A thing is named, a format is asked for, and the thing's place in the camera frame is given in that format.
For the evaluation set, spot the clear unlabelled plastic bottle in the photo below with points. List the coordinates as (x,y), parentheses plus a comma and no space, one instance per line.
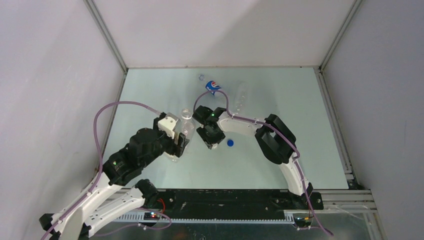
(240,98)

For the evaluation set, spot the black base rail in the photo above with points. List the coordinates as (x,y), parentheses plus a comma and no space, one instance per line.
(226,204)

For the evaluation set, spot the left controller board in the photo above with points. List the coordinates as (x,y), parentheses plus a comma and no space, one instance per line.
(151,216)

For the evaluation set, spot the controller board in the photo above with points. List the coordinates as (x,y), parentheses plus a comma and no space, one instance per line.
(151,216)
(303,223)

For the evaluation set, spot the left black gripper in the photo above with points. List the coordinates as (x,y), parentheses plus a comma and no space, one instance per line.
(173,149)

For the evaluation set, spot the white slotted cable duct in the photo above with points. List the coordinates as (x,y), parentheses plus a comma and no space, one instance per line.
(142,217)

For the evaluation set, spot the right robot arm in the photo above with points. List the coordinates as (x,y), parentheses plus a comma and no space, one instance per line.
(276,141)

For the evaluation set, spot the right controller board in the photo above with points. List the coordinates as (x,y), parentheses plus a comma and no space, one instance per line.
(303,223)

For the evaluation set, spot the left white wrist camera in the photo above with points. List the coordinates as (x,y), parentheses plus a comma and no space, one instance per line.
(169,124)

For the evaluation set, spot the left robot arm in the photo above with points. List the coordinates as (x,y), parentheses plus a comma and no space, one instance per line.
(89,207)

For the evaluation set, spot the clear bottle with yellow label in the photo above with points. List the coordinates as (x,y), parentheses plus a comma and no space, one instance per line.
(186,126)

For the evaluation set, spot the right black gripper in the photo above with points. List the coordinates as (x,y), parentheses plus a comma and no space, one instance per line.
(208,141)

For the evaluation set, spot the Pepsi labelled clear bottle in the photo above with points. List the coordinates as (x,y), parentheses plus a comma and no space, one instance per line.
(212,87)

